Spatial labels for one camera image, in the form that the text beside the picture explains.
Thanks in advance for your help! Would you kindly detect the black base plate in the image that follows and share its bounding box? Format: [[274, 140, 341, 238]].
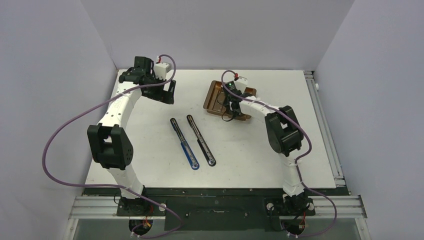
[[114, 188, 316, 232]]

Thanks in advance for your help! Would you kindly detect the aluminium front rail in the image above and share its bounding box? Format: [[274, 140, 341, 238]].
[[69, 195, 368, 219]]

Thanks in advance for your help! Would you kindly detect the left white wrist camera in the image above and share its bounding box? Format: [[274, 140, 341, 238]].
[[153, 62, 172, 81]]

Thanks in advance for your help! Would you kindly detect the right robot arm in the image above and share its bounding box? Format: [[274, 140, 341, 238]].
[[221, 81, 305, 214]]

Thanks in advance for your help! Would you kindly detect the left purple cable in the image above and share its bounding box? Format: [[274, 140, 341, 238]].
[[41, 54, 185, 239]]

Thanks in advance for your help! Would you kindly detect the black stapler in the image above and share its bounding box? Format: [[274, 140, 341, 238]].
[[186, 114, 217, 167]]

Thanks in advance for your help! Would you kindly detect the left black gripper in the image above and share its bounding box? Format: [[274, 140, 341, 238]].
[[142, 74, 175, 105]]

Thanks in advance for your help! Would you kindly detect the blue stapler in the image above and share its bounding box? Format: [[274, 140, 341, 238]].
[[170, 118, 200, 170]]

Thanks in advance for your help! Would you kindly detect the brown plastic tray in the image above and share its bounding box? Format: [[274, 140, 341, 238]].
[[203, 80, 257, 121]]

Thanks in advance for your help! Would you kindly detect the aluminium side rail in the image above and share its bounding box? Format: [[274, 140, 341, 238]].
[[303, 70, 346, 187]]

